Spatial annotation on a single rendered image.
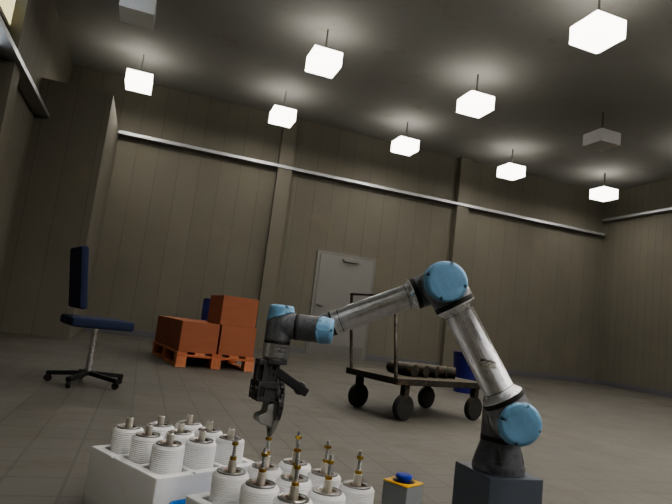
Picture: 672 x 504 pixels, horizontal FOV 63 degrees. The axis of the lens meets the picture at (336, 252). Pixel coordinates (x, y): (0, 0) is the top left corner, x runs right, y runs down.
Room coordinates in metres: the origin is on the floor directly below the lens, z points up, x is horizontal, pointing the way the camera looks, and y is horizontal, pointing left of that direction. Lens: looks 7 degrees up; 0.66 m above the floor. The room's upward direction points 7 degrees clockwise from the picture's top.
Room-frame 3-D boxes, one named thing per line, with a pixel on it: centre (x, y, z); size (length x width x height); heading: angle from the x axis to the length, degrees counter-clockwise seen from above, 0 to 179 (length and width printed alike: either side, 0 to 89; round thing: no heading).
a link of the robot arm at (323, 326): (1.61, 0.03, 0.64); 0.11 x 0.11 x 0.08; 86
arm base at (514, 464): (1.69, -0.55, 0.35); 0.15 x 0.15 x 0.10
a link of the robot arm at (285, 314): (1.60, 0.13, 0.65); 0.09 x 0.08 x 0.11; 86
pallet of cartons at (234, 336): (7.01, 1.52, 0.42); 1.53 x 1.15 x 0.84; 17
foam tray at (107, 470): (1.89, 0.44, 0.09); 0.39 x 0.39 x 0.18; 49
